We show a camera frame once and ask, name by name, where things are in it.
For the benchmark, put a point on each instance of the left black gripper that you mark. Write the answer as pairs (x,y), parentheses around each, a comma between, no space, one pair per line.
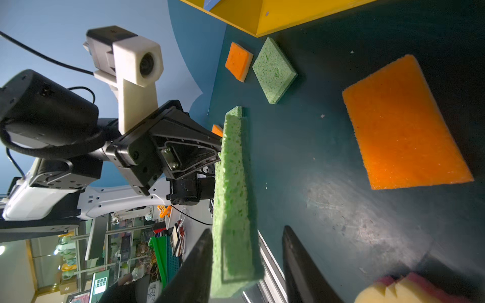
(168,144)

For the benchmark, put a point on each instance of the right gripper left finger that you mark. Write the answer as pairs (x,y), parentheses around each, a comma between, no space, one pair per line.
(192,283)

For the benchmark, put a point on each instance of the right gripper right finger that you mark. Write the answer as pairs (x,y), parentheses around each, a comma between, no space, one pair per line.
(303,280)

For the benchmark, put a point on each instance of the green sponge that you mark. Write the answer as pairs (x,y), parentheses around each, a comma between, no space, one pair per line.
(236,254)
(273,71)

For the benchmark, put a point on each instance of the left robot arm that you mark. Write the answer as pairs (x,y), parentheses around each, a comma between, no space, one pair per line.
(66,137)

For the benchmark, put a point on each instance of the yellow shelf with pink and blue boards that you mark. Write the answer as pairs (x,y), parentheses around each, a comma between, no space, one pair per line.
(260,18)

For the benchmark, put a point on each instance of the orange sponge front left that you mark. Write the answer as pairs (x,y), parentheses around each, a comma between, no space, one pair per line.
(217,130)

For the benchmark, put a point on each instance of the orange sponge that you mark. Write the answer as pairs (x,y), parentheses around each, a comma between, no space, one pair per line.
(238,61)
(217,130)
(402,136)

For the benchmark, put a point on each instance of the smiley sponge lower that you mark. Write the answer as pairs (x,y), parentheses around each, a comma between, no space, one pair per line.
(410,288)

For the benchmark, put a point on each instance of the orange sponge far left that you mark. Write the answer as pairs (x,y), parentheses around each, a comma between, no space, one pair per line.
(238,61)

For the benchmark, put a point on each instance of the orange sponge centre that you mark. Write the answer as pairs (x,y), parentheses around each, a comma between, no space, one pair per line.
(402,136)

